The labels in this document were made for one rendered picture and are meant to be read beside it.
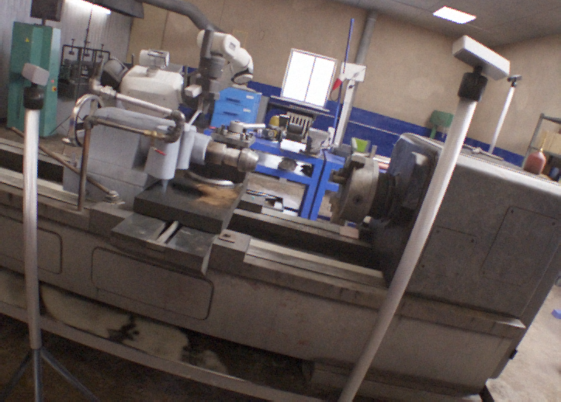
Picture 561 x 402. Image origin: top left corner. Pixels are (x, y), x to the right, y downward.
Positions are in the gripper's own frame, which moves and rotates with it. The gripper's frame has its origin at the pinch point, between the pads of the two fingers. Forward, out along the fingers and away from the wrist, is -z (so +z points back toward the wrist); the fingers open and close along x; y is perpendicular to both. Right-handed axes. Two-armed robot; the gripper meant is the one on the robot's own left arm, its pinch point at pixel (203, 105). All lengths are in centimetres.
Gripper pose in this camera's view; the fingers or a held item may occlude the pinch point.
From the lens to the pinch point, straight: 134.7
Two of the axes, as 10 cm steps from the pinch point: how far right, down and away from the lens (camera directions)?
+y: -5.9, 1.2, -8.0
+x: -7.8, -3.7, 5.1
